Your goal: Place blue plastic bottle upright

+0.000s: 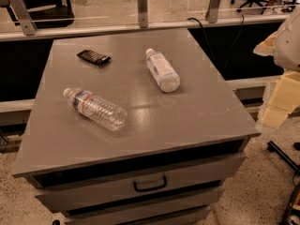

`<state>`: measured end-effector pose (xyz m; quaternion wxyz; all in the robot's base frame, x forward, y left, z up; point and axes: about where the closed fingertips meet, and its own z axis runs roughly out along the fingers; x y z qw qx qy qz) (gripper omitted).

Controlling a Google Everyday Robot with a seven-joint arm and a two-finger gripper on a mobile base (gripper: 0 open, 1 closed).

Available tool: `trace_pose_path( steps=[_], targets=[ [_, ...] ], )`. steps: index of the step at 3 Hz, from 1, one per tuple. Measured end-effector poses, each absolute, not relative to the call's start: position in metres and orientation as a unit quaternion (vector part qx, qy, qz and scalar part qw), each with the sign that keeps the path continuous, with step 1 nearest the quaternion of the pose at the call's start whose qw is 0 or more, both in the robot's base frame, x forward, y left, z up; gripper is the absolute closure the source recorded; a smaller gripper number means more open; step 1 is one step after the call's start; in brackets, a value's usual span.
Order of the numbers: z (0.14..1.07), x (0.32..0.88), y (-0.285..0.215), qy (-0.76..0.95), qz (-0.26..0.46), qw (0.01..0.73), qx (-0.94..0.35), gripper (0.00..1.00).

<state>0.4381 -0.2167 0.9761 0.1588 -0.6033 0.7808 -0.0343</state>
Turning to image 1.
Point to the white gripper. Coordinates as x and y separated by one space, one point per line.
290 49

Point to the blue label plastic bottle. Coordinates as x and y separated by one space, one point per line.
164 74

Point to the clear plastic water bottle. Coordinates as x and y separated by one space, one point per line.
96 108

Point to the black stand leg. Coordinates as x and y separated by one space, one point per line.
272 147

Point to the grey drawer cabinet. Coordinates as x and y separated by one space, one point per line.
195 136

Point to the black snack packet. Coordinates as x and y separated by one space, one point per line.
95 58

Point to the black office chair left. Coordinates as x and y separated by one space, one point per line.
50 13

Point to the grey metal bracket right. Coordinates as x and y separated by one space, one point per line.
212 11

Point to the grey metal bracket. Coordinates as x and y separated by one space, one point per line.
142 13
212 11
22 15

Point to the black drawer handle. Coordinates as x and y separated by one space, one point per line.
147 186

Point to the grey metal bracket middle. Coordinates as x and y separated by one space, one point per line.
142 13

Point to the grey metal bracket left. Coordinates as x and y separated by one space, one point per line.
22 15

